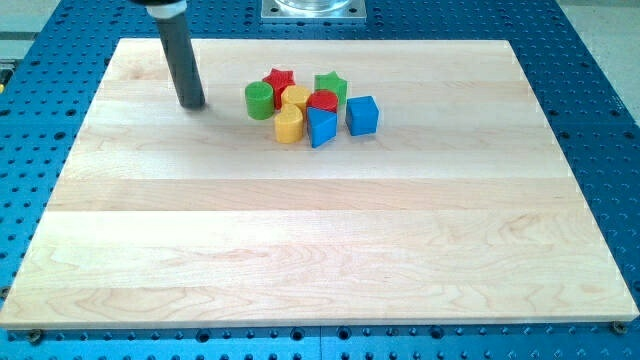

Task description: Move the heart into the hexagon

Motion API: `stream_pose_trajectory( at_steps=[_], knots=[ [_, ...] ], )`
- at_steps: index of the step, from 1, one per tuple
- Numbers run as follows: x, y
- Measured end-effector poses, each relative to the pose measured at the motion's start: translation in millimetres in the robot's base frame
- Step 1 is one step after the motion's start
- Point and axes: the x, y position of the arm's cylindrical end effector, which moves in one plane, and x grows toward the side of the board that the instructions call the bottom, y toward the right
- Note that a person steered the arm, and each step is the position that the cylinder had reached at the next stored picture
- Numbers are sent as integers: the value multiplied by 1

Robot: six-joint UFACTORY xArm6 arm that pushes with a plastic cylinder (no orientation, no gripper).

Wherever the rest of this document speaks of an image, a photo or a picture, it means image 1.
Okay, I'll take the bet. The left board clamp screw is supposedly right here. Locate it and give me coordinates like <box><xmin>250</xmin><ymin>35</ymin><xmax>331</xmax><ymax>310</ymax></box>
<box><xmin>25</xmin><ymin>329</ymin><xmax>44</xmax><ymax>345</ymax></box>

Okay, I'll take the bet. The light wooden board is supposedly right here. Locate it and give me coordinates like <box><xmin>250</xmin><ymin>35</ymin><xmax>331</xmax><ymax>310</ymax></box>
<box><xmin>1</xmin><ymin>38</ymin><xmax>638</xmax><ymax>330</ymax></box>

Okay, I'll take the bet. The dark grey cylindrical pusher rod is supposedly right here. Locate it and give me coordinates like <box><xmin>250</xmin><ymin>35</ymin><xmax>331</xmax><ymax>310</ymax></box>
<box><xmin>156</xmin><ymin>15</ymin><xmax>205</xmax><ymax>109</ymax></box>

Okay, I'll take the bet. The red half-round block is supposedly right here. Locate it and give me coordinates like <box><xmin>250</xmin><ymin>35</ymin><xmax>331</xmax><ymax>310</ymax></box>
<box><xmin>307</xmin><ymin>89</ymin><xmax>339</xmax><ymax>113</ymax></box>

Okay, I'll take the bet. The blue triangle block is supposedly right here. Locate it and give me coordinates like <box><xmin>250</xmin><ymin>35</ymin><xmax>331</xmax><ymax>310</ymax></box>
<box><xmin>307</xmin><ymin>107</ymin><xmax>338</xmax><ymax>148</ymax></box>

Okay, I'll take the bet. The yellow heart block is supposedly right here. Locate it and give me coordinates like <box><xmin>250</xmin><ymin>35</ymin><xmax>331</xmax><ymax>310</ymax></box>
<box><xmin>274</xmin><ymin>104</ymin><xmax>304</xmax><ymax>144</ymax></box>

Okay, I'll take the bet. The green cylinder block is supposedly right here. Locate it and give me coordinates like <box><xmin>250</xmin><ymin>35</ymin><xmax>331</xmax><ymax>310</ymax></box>
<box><xmin>244</xmin><ymin>81</ymin><xmax>275</xmax><ymax>120</ymax></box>

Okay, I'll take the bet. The right board clamp screw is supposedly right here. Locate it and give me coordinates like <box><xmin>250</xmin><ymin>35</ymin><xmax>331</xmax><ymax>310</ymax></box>
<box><xmin>610</xmin><ymin>321</ymin><xmax>628</xmax><ymax>336</ymax></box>

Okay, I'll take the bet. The green star block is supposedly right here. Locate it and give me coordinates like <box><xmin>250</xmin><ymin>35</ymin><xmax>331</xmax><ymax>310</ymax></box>
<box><xmin>314</xmin><ymin>71</ymin><xmax>348</xmax><ymax>105</ymax></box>

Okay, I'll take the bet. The blue perforated metal table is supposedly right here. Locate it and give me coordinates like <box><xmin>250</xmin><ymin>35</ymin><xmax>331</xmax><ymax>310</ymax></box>
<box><xmin>1</xmin><ymin>1</ymin><xmax>639</xmax><ymax>359</ymax></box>

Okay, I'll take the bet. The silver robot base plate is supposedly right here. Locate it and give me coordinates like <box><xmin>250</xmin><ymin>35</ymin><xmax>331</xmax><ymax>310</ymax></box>
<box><xmin>260</xmin><ymin>0</ymin><xmax>367</xmax><ymax>22</ymax></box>

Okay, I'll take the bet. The blue cube block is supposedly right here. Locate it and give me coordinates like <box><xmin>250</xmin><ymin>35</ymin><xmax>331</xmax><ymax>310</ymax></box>
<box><xmin>345</xmin><ymin>96</ymin><xmax>379</xmax><ymax>136</ymax></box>

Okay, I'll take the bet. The red star block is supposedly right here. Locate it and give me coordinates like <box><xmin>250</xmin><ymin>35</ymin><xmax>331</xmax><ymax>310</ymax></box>
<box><xmin>263</xmin><ymin>68</ymin><xmax>295</xmax><ymax>110</ymax></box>

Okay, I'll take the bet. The board clamp screw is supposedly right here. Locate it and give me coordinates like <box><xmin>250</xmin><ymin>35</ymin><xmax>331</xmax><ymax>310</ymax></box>
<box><xmin>610</xmin><ymin>321</ymin><xmax>628</xmax><ymax>336</ymax></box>
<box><xmin>25</xmin><ymin>329</ymin><xmax>44</xmax><ymax>345</ymax></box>

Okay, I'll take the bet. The yellow hexagon block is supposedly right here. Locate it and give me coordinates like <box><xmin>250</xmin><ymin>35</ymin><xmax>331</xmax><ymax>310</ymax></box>
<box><xmin>281</xmin><ymin>85</ymin><xmax>311</xmax><ymax>115</ymax></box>

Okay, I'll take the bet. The white and black rod mount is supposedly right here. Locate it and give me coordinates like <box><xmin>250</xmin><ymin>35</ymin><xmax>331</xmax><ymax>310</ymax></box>
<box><xmin>131</xmin><ymin>0</ymin><xmax>187</xmax><ymax>20</ymax></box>

